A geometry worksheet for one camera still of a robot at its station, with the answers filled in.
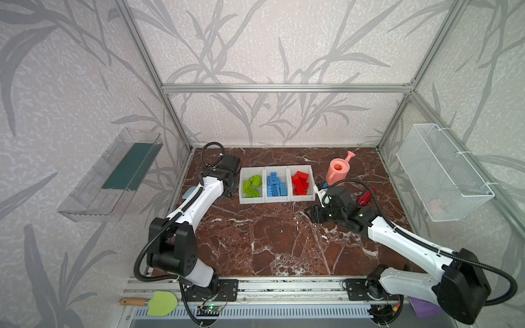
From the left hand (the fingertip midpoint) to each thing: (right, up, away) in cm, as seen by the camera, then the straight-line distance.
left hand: (230, 181), depth 87 cm
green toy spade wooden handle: (-20, -41, -17) cm, 49 cm away
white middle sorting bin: (+24, +3, +14) cm, 28 cm away
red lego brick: (+33, +1, +15) cm, 36 cm away
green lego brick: (+10, -1, +14) cm, 17 cm away
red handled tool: (+62, -9, +9) cm, 63 cm away
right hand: (+33, -8, -5) cm, 35 cm away
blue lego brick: (+16, -1, +14) cm, 22 cm away
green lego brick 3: (+8, -7, +12) cm, 15 cm away
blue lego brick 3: (+24, -5, +12) cm, 27 cm away
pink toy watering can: (+50, +5, +9) cm, 51 cm away
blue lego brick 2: (+19, 0, +13) cm, 23 cm away
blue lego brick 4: (+17, -5, +11) cm, 21 cm away
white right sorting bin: (+36, +5, +17) cm, 40 cm away
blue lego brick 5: (+21, -5, +11) cm, 24 cm away
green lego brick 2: (+5, -3, +14) cm, 15 cm away
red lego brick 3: (+32, -6, +9) cm, 33 cm away
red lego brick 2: (+31, -2, +12) cm, 33 cm away
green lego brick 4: (+5, -3, +14) cm, 16 cm away
